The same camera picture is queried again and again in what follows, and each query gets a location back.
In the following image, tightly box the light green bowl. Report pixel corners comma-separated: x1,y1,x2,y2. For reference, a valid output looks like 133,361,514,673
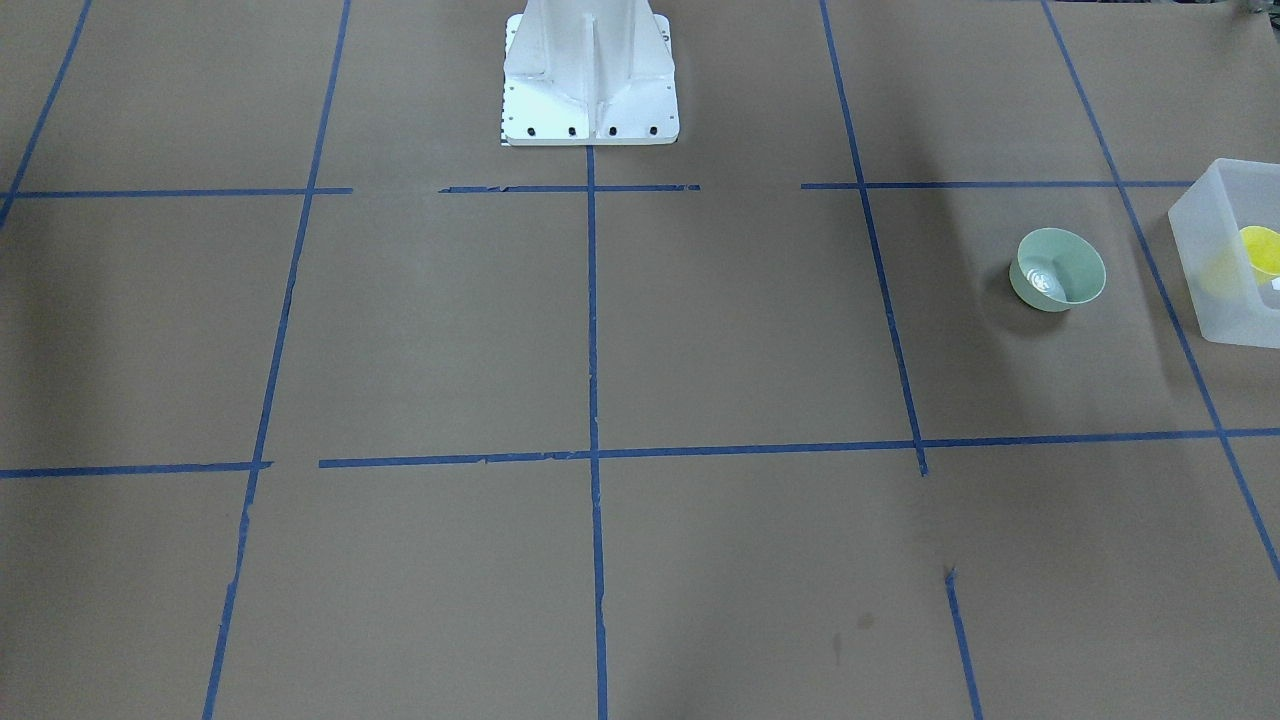
1007,227,1108,313

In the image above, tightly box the translucent plastic box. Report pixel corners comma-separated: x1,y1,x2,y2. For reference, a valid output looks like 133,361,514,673
1167,158,1279,348

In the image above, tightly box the yellow round item in box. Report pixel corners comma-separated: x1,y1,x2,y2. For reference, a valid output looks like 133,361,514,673
1240,225,1280,286

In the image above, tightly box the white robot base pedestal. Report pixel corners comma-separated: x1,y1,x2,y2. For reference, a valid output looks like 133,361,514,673
500,1,681,147

